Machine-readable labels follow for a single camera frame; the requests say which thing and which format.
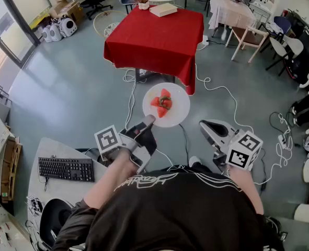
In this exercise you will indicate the white pet carrier backpack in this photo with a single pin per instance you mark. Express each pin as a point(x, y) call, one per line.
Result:
point(47, 35)
point(68, 26)
point(55, 32)

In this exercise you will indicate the black keyboard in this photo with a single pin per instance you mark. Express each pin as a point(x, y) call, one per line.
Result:
point(65, 169)

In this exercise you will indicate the brown cardboard box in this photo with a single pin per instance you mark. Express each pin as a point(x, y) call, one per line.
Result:
point(68, 10)

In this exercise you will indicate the white socket box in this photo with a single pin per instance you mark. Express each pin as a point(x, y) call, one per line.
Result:
point(205, 40)

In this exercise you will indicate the person's white shoe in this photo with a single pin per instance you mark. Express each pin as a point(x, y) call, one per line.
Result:
point(194, 161)

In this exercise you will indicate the beige closed book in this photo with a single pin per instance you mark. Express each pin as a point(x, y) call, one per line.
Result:
point(163, 9)

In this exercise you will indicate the table with red cloth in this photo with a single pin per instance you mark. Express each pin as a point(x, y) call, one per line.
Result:
point(154, 40)

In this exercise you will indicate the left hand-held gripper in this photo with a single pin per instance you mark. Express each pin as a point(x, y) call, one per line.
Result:
point(109, 140)

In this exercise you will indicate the grey curved desk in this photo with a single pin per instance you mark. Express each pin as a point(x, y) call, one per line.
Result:
point(55, 189)

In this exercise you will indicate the light wooden chair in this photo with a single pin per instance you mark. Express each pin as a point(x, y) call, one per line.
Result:
point(244, 35)

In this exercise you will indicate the black door frame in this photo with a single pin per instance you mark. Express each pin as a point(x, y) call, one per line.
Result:
point(18, 20)

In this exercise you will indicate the black round-back chair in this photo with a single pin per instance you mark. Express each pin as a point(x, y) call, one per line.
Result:
point(55, 218)

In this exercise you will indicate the white power strip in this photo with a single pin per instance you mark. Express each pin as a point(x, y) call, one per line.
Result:
point(283, 138)

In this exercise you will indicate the white-clothed table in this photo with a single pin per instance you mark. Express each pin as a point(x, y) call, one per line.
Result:
point(230, 12)

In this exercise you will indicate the navy chair with white cloth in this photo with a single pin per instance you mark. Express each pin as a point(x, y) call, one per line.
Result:
point(282, 22)

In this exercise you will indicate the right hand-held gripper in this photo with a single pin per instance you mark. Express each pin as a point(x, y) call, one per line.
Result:
point(244, 150)

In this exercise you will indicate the person's right forearm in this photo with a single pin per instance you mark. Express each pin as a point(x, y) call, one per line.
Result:
point(244, 189)

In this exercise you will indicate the person's left forearm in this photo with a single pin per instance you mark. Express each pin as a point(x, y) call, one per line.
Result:
point(109, 179)

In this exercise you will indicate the white round plate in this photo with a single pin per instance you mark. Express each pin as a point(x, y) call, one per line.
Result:
point(179, 108)

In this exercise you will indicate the black-and-white patterned cushion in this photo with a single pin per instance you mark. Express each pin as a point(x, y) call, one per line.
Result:
point(112, 29)

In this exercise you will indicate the person's black printed shirt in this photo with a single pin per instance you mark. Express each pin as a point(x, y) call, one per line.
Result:
point(175, 213)

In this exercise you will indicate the white shell chair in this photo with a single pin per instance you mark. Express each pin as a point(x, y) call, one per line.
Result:
point(292, 46)

